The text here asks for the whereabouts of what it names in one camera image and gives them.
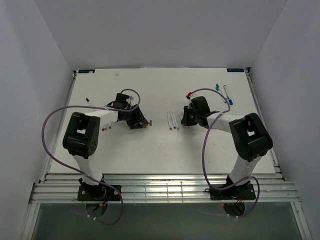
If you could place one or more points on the blue capped whiteboard marker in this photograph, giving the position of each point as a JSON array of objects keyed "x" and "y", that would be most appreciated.
[{"x": 227, "y": 93}]

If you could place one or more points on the light blue white marker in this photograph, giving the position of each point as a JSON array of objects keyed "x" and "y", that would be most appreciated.
[{"x": 172, "y": 120}]

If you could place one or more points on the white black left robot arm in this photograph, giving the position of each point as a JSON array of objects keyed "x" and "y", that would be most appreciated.
[{"x": 82, "y": 135}]

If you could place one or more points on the aluminium frame rail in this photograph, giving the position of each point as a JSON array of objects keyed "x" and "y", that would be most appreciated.
[{"x": 158, "y": 189}]

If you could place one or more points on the dark green capped marker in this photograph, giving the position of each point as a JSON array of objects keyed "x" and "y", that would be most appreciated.
[{"x": 223, "y": 97}]

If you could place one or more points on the mint capped white marker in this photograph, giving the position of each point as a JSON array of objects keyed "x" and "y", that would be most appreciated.
[{"x": 175, "y": 121}]

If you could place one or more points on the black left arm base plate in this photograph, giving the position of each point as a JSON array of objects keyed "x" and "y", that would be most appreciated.
[{"x": 91, "y": 193}]

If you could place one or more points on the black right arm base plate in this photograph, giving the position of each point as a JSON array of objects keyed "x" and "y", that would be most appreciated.
[{"x": 244, "y": 192}]

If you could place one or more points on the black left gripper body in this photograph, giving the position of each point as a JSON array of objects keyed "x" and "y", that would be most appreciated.
[{"x": 128, "y": 114}]

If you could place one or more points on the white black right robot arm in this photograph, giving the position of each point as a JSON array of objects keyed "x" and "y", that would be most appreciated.
[{"x": 250, "y": 137}]

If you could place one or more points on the black capped white marker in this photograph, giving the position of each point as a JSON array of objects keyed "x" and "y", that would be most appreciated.
[{"x": 90, "y": 104}]

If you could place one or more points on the grey white marker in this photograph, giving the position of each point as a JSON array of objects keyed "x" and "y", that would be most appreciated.
[{"x": 169, "y": 121}]

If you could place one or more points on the right aluminium side rail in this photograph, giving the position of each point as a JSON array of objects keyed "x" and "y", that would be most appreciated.
[{"x": 259, "y": 112}]

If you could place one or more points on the blue label sticker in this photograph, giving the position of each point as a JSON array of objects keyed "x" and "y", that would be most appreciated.
[
  {"x": 235, "y": 70},
  {"x": 86, "y": 71}
]

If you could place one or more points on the blue label sticker right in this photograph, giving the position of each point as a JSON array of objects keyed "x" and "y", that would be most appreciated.
[{"x": 235, "y": 70}]

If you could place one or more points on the teal capped white marker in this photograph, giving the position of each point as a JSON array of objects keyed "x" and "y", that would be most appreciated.
[{"x": 218, "y": 88}]

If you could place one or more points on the blue label sticker left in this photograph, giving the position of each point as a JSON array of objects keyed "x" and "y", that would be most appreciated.
[{"x": 86, "y": 71}]

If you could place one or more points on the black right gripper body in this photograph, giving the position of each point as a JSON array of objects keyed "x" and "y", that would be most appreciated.
[{"x": 191, "y": 116}]

